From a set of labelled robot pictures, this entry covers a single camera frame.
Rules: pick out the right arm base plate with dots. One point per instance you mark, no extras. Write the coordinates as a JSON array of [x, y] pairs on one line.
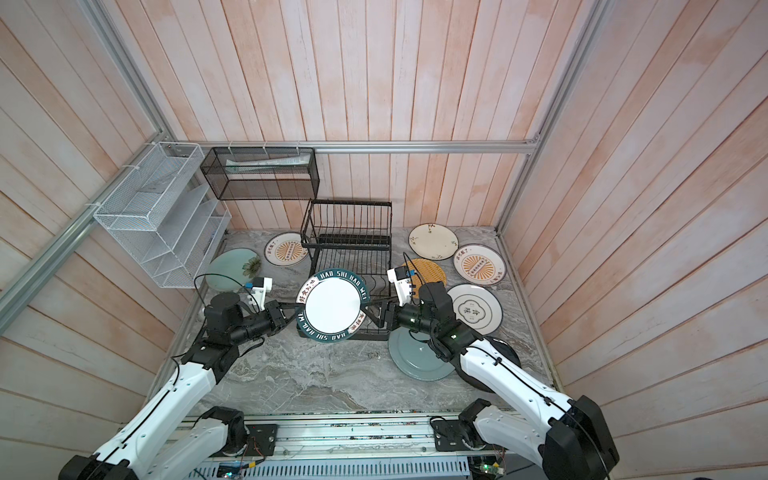
[[454, 435]]

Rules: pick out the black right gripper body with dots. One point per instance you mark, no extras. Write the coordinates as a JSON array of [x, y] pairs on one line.
[[394, 322]]

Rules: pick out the cream plate with berry sprigs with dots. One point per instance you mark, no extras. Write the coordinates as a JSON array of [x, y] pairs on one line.
[[433, 241]]

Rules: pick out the pale green leaf plate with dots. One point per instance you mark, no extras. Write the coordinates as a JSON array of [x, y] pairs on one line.
[[232, 270]]

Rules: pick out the aluminium wall frame rail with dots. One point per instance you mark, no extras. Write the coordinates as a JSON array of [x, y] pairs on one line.
[[391, 147]]

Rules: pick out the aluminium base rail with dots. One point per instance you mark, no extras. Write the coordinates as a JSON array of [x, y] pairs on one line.
[[358, 437]]

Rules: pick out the black mesh wall basket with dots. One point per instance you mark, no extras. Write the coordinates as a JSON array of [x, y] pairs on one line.
[[262, 173]]

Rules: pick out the black wire dish rack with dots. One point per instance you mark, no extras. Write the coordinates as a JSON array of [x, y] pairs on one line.
[[355, 235]]

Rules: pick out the white plate dark green rim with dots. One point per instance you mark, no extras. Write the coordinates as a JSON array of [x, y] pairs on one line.
[[332, 302]]

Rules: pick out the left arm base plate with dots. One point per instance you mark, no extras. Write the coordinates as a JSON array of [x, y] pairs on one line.
[[261, 440]]

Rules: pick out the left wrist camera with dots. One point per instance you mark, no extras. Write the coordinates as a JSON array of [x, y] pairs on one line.
[[257, 289]]

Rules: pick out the large grey-green plate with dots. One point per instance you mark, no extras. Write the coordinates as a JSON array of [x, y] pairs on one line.
[[413, 356]]

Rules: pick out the white plate orange sunburst right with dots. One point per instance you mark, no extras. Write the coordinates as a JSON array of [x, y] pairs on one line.
[[479, 265]]

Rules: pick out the black round plate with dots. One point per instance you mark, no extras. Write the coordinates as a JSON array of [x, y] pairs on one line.
[[506, 351]]

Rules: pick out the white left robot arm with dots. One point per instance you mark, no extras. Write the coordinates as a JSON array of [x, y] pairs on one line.
[[140, 449]]

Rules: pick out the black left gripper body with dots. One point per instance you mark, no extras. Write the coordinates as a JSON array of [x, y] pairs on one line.
[[274, 318]]

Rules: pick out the white plate orange sunburst left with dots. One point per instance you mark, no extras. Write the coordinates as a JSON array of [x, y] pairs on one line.
[[285, 249]]

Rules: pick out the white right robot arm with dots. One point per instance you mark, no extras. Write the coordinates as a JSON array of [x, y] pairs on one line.
[[568, 438]]

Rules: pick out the white plate orange sunburst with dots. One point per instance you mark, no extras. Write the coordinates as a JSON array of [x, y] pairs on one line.
[[479, 265], [285, 249]]

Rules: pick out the white mesh wall shelf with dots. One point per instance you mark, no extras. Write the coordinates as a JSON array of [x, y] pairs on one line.
[[169, 225]]

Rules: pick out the yellow woven plate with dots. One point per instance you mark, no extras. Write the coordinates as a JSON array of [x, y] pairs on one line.
[[424, 269]]

